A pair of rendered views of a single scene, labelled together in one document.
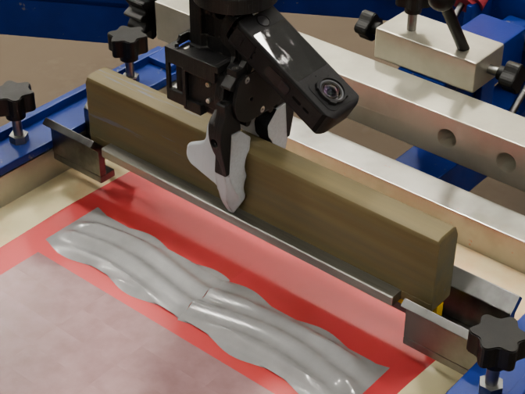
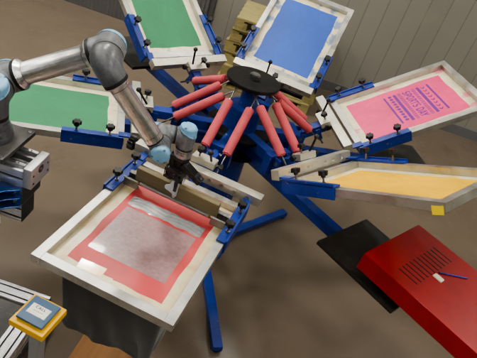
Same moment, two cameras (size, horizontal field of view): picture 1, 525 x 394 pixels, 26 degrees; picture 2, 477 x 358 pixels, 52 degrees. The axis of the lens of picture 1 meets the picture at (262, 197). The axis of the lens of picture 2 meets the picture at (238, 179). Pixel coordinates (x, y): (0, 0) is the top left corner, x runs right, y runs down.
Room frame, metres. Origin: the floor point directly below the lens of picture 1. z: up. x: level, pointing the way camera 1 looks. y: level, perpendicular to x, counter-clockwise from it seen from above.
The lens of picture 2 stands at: (-0.76, 0.68, 2.41)
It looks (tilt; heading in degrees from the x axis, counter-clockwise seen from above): 34 degrees down; 329
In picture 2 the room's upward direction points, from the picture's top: 19 degrees clockwise
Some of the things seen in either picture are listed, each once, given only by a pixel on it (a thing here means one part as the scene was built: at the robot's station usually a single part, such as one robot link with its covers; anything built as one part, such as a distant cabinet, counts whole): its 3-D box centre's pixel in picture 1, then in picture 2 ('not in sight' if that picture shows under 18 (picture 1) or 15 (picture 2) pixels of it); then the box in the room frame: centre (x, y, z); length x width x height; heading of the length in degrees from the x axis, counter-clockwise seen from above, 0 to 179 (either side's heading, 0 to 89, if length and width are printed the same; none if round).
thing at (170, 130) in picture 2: not in sight; (162, 134); (0.87, 0.12, 1.33); 0.11 x 0.11 x 0.08; 74
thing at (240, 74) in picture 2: not in sight; (225, 170); (1.49, -0.54, 0.68); 0.40 x 0.40 x 1.35
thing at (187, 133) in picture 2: not in sight; (186, 136); (0.86, 0.03, 1.33); 0.09 x 0.08 x 0.11; 74
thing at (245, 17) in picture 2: not in sight; (276, 56); (4.03, -2.10, 0.41); 1.15 x 0.80 x 0.82; 59
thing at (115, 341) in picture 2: not in sight; (107, 314); (0.46, 0.33, 0.74); 0.45 x 0.03 x 0.43; 50
